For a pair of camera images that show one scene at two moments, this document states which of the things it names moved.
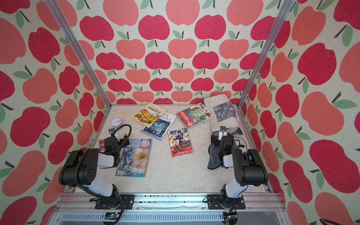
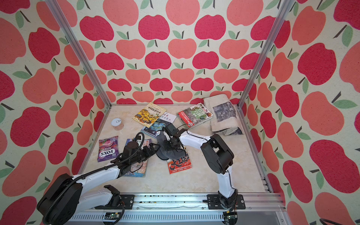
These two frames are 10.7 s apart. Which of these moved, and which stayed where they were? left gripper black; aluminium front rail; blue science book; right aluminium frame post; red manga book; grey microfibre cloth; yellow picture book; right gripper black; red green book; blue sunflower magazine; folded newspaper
Moved: grey microfibre cloth; left gripper black; red manga book; right gripper black
Stayed: red green book; folded newspaper; blue sunflower magazine; blue science book; right aluminium frame post; aluminium front rail; yellow picture book
